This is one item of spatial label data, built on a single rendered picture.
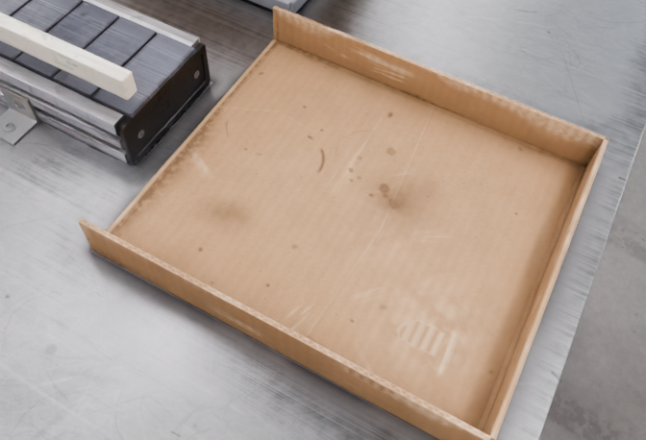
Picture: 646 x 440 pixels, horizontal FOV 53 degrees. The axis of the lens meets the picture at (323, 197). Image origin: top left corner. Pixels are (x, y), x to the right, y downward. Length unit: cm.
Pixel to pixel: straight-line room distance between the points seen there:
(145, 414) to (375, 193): 23
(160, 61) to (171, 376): 24
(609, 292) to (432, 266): 109
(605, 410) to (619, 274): 32
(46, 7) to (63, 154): 13
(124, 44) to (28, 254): 18
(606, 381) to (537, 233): 95
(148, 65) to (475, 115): 27
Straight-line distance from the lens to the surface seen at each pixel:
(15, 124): 59
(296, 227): 49
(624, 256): 161
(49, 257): 51
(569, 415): 140
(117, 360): 46
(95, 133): 54
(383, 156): 53
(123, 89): 49
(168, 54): 55
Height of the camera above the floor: 125
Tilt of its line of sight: 56 degrees down
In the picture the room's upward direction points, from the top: 4 degrees clockwise
